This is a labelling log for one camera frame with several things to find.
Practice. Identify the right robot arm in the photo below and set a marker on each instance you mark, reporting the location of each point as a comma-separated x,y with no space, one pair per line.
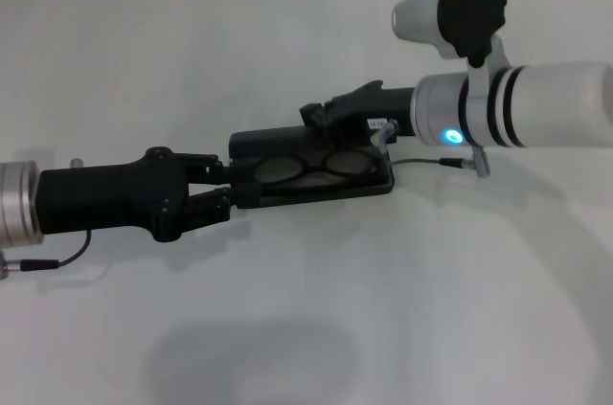
551,103

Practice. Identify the black glasses case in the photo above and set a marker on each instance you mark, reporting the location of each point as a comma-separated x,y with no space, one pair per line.
268,137

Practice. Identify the black round glasses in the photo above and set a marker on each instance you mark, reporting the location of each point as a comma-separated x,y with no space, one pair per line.
345,161

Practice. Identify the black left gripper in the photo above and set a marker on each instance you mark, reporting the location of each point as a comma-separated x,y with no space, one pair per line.
105,199

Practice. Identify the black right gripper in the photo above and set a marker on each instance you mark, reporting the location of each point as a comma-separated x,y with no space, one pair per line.
388,105

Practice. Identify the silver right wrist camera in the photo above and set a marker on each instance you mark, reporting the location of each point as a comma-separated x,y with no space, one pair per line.
421,17

